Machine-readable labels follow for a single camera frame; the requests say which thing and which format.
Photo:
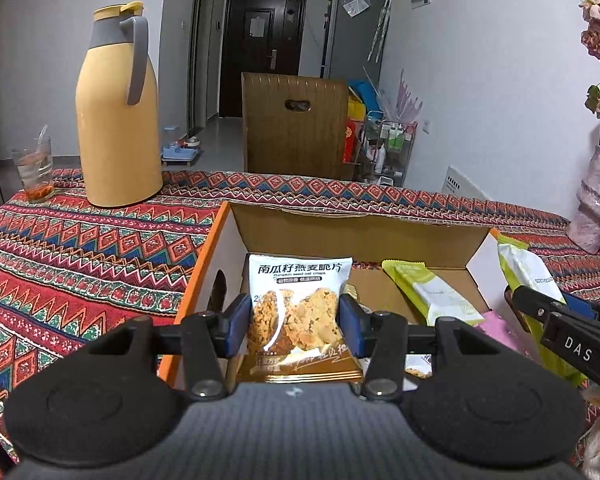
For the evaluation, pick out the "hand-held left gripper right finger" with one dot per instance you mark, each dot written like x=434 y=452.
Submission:
x=351 y=327

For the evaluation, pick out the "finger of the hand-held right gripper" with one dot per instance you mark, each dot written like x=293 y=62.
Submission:
x=587 y=308
x=532 y=305

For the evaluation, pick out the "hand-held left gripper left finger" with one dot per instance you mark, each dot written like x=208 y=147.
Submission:
x=237 y=327

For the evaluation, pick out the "green white snack packet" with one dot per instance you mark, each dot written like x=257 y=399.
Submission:
x=435 y=295
x=527 y=272

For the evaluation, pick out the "brown cookie snack packet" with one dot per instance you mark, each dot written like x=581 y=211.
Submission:
x=295 y=310

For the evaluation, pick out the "orange cardboard box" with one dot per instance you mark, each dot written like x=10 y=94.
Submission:
x=325 y=235

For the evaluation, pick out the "yellow snack packet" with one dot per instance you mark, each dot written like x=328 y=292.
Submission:
x=351 y=295

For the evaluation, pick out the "pink snack packet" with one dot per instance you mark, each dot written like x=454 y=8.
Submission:
x=505 y=335

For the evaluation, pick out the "orange cookie snack packet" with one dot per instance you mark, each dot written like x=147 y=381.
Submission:
x=419 y=366

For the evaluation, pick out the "pink ceramic vase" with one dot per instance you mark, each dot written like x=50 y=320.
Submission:
x=595 y=205

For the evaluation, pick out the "red patterned tablecloth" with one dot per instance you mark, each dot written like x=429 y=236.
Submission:
x=105 y=250

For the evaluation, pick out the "small blue plastic stand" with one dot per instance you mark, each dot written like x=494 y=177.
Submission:
x=180 y=150

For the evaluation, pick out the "red gift box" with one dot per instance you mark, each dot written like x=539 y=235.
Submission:
x=352 y=140

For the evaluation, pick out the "wooden chair back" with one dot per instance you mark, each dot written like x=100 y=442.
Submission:
x=295 y=130

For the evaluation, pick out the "yellow bag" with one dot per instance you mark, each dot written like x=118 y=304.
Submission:
x=356 y=110

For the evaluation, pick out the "blue plastic bin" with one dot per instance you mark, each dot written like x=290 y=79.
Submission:
x=367 y=97

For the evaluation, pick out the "pink plastic hanger rack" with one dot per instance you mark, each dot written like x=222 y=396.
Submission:
x=405 y=102

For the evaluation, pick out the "yellow thermos jug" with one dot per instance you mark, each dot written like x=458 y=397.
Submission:
x=117 y=120

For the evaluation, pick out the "drinking glass with straw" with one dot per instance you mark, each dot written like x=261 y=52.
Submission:
x=32 y=170

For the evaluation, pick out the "dark entrance door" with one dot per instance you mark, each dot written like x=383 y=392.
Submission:
x=262 y=50

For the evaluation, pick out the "grey refrigerator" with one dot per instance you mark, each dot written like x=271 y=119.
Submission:
x=352 y=35

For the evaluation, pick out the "white folded umbrella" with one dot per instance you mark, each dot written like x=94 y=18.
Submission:
x=380 y=27

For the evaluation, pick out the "clear plastic bag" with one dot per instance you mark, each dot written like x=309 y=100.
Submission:
x=355 y=6

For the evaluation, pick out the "white wall heater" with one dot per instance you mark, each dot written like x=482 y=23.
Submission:
x=462 y=185

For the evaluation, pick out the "white wall socket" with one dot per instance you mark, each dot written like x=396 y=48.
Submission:
x=427 y=126

